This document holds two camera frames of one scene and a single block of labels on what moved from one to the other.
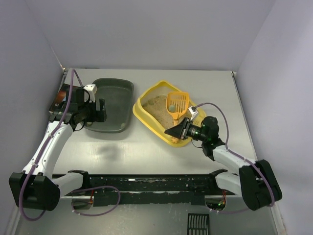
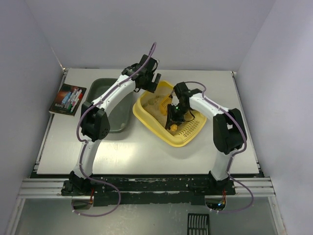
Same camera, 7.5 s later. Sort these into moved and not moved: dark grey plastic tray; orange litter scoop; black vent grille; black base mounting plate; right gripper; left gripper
Moved: left gripper; orange litter scoop; right gripper
Not moved: black vent grille; dark grey plastic tray; black base mounting plate
